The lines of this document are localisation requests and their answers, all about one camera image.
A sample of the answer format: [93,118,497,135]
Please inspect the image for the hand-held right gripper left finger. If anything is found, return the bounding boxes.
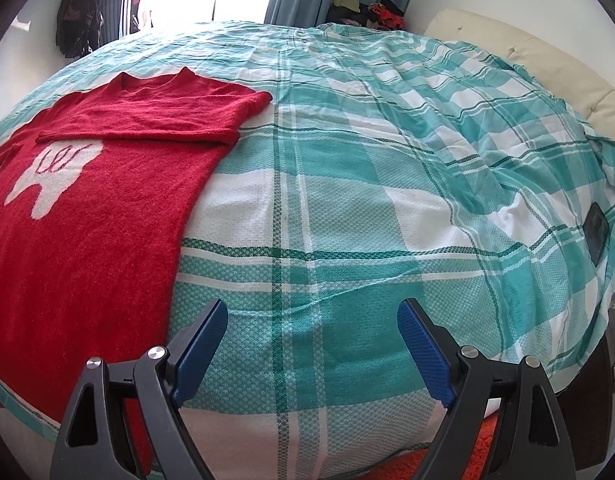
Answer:
[50,298,229,480]

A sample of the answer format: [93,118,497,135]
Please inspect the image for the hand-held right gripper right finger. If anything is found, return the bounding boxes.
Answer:
[396,297,571,480]

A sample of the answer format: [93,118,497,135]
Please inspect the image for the red sweater with white animal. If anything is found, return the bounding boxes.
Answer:
[0,66,273,413]

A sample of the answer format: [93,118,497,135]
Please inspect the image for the pile of mixed clothes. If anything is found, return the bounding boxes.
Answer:
[326,0,407,32]

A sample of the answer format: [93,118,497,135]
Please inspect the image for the person's orange fleece robe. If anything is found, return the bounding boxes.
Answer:
[357,412,503,480]

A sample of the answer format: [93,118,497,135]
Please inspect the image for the teal plaid blanket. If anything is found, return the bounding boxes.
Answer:
[0,20,615,480]

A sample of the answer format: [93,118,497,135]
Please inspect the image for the black phone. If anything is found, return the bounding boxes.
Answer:
[582,204,611,266]

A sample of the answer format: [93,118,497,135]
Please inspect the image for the cream padded headboard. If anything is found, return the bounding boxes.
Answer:
[422,9,615,136]

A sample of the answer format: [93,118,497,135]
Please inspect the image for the dark hanging coats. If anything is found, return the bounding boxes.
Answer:
[55,0,113,59]

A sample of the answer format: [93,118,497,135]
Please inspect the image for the dark bed frame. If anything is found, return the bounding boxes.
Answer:
[557,310,615,446]

